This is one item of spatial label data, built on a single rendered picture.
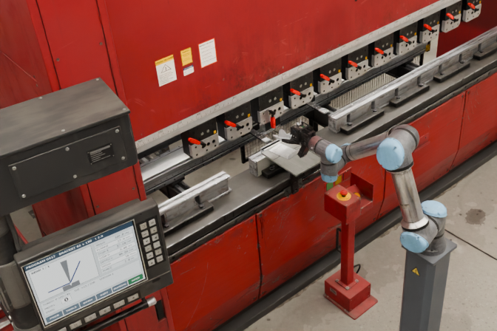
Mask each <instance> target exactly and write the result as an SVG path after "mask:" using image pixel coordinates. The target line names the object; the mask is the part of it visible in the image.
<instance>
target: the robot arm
mask: <svg viewBox="0 0 497 331"><path fill-rule="evenodd" d="M303 124H306V125H307V126H304V125H303ZM291 134H292V137H293V139H292V138H291V135H290V134H286V133H285V132H284V130H283V129H281V130H279V134H278V135H275V134H273V137H275V138H277V139H278V140H281V141H282V142H284V143H288V144H297V145H300V144H301V145H302V146H301V148H300V150H299V152H298V153H297V155H298V156H299V157H300V158H301V157H304V156H305V155H306V154H307V153H308V151H309V149H310V150H311V151H313V152H314V153H316V154H318V155H319V156H320V165H321V172H320V173H321V178H322V180H323V181H325V182H335V181H336V180H337V176H338V171H340V170H341V169H342V168H343V167H344V166H345V165H346V164H347V163H348V162H350V161H354V160H358V159H361V158H363V157H367V156H371V155H373V154H376V158H377V160H378V162H379V164H380V165H382V167H383V168H385V169H386V171H388V172H390V174H391V176H392V180H393V184H394V188H395V190H396V195H397V198H398V201H399V206H400V208H401V212H402V216H403V219H402V221H401V225H402V230H403V233H401V236H400V242H401V243H402V245H403V246H404V247H405V248H407V249H408V250H409V251H412V252H414V253H420V254H423V255H426V256H438V255H440V254H442V253H444V252H445V250H446V247H447V240H446V239H445V236H444V228H445V223H446V217H447V209H446V207H445V206H444V205H443V204H441V203H440V202H437V201H433V200H431V201H429V200H428V201H424V202H422V203H420V200H419V195H418V191H417V188H416V184H415V180H414V177H413V172H412V169H411V167H412V166H413V157H412V152H413V151H414V150H415V149H416V147H417V146H418V144H419V133H418V132H417V130H416V129H415V128H414V127H413V126H410V125H408V124H402V125H399V126H396V127H393V128H391V129H389V131H388V132H385V133H383V134H379V135H377V136H374V137H370V138H368V139H365V140H362V141H359V142H357V143H353V144H349V143H345V144H344V145H342V146H340V147H338V146H336V145H335V144H333V143H330V142H328V141H327V140H325V139H323V138H321V137H320V136H318V135H316V132H315V131H314V130H312V129H310V128H309V125H308V124H307V123H304V122H302V121H301V119H300V123H297V125H296V126H295V125H294V126H292V127H291Z"/></svg>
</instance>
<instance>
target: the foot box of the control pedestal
mask: <svg viewBox="0 0 497 331"><path fill-rule="evenodd" d="M340 276H341V269H340V270H338V271H337V272H335V273H334V274H333V275H332V276H330V277H328V278H327V279H326V280H325V293H324V294H323V296H324V297H326V298H327V299H328V300H329V301H330V302H332V303H333V304H334V305H336V306H337V307H338V308H340V309H341V310H342V311H343V312H344V313H346V314H347V315H349V316H350V317H351V318H352V319H353V320H356V319H358V317H360V316H361V315H362V314H363V313H365V312H366V311H367V310H369V309H370V308H372V306H374V305H375V304H376V303H377V302H378V300H377V299H376V298H374V297H373V296H372V295H371V283H370V282H368V281H366V280H365V279H364V278H362V277H361V276H360V275H358V274H357V273H355V272H354V278H356V279H358V280H359V282H358V283H356V284H355V285H354V286H353V287H351V288H350V289H349V290H346V289H345V288H344V287H342V286H341V285H339V284H338V283H336V282H335V280H336V279H338V278H339V277H340Z"/></svg>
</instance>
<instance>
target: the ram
mask: <svg viewBox="0 0 497 331"><path fill-rule="evenodd" d="M438 1H440V0H105V3H106V10H107V14H108V17H109V24H110V28H111V31H112V38H113V41H114V45H115V52H116V55H117V59H118V66H119V70H120V74H121V80H122V84H123V88H124V94H125V98H126V104H127V108H128V109H129V110H130V112H131V113H129V117H130V121H131V124H132V131H133V135H134V138H135V142H136V141H138V140H141V139H143V138H145V137H147V136H149V135H151V134H154V133H155V132H158V131H160V130H162V129H165V128H166V127H168V126H171V125H173V124H175V123H177V122H179V121H182V120H184V119H186V118H188V117H190V116H192V115H195V114H197V113H198V112H202V111H203V110H205V109H208V108H209V107H211V106H214V105H216V104H218V103H220V102H223V101H225V100H227V99H229V98H231V97H234V96H235V95H238V94H240V93H241V92H244V91H246V90H248V89H250V88H252V87H255V86H257V85H259V84H261V83H263V82H266V81H268V80H270V79H272V78H275V77H277V76H278V75H281V74H283V73H284V72H287V71H289V70H291V69H293V68H296V67H298V66H300V65H302V64H304V63H307V62H309V61H311V60H313V59H315V58H318V57H320V56H321V55H324V54H326V53H328V52H330V51H332V50H335V49H336V48H339V47H341V46H343V45H345V44H348V43H350V42H352V41H354V40H356V39H358V38H361V37H362V36H364V35H367V34H369V33H372V32H373V31H375V30H378V29H380V28H382V27H384V26H386V25H388V24H391V23H393V22H395V21H397V20H399V19H401V18H404V17H405V16H408V15H410V14H412V13H415V12H416V11H418V10H421V9H423V8H425V7H427V6H429V5H431V4H434V3H436V2H438ZM458 1H461V0H451V1H449V2H447V3H444V4H442V5H440V6H438V7H436V8H434V9H432V10H429V11H427V12H426V13H423V14H421V15H419V16H417V17H415V18H412V19H411V20H409V21H406V22H404V23H402V24H400V25H398V26H396V27H393V28H391V29H389V30H387V31H385V32H383V33H380V34H378V35H376V36H374V37H373V38H369V39H368V40H366V41H363V42H362V43H360V44H357V45H355V46H353V47H351V48H349V49H347V50H344V51H342V52H340V53H338V54H336V55H334V56H331V57H330V58H327V59H325V60H324V61H321V62H319V63H317V64H315V65H313V66H310V67H309V68H306V69H304V70H302V71H300V72H298V73H296V74H293V75H291V76H289V77H287V78H285V79H283V80H281V81H278V82H276V83H274V84H272V85H270V86H267V87H266V88H264V89H261V90H260V91H258V92H255V93H253V94H251V95H249V96H247V97H245V98H242V99H240V100H238V101H236V102H234V103H231V104H229V105H228V106H225V107H223V108H222V109H218V110H217V111H215V112H212V113H211V114H209V115H206V116H204V117H202V118H200V119H198V120H196V121H193V122H191V123H189V124H187V125H185V126H183V127H180V128H179V129H176V130H174V131H173V132H170V133H168V134H165V135H164V136H162V137H159V138H158V139H155V140H153V141H151V142H149V143H147V144H145V145H142V146H140V147H138V148H137V153H138V154H139V153H141V152H142V151H145V150H147V149H149V148H151V147H153V146H156V145H157V144H159V143H162V142H163V141H165V140H168V139H170V138H172V137H174V136H176V135H178V134H180V133H182V132H185V131H187V130H189V129H191V128H193V127H195V126H197V125H200V124H201V123H204V122H206V121H207V120H210V119H212V118H213V117H217V116H218V115H221V114H222V113H224V112H227V111H228V110H231V109H233V108H235V107H237V106H239V105H241V104H243V103H246V102H248V101H250V100H252V99H254V98H256V97H258V96H261V95H263V94H265V93H267V92H269V91H271V90H272V89H276V88H277V87H279V86H282V85H283V84H285V83H288V82H289V81H292V80H294V79H296V78H298V77H300V76H302V75H304V74H307V73H309V72H311V71H313V70H315V69H317V68H319V67H321V66H324V65H326V64H328V63H330V62H332V61H334V60H336V59H338V58H341V57H342V56H344V55H347V54H348V53H350V52H353V51H355V50H357V49H359V48H361V47H363V46H365V45H368V44H370V43H372V42H374V41H376V40H378V39H380V38H383V37H385V36H386V35H389V34H391V33H393V32H395V31H397V30H400V29H402V28H403V27H406V26H407V25H409V24H412V23H414V22H416V21H418V20H420V19H422V18H424V17H426V16H429V15H431V14H433V13H435V12H437V11H439V10H441V9H444V8H446V7H448V6H450V5H452V4H454V3H456V2H458ZM212 38H214V40H215V47H216V54H217V62H215V63H213V64H210V65H208V66H205V67H204V68H201V65H200V55H199V49H198V44H201V43H203V42H205V41H208V40H210V39H212ZM190 47H191V52H192V62H191V63H189V64H187V65H184V66H183V64H182V58H181V53H180V51H182V50H185V49H188V48H190ZM170 55H173V58H174V63H175V72H176V77H177V80H174V81H171V82H169V83H166V84H164V85H162V86H159V82H158V74H157V70H156V65H155V62H156V61H158V60H160V59H162V58H165V57H168V56H170ZM191 65H193V68H194V72H192V73H190V74H188V75H185V76H184V73H183V69H184V68H187V67H188V66H191Z"/></svg>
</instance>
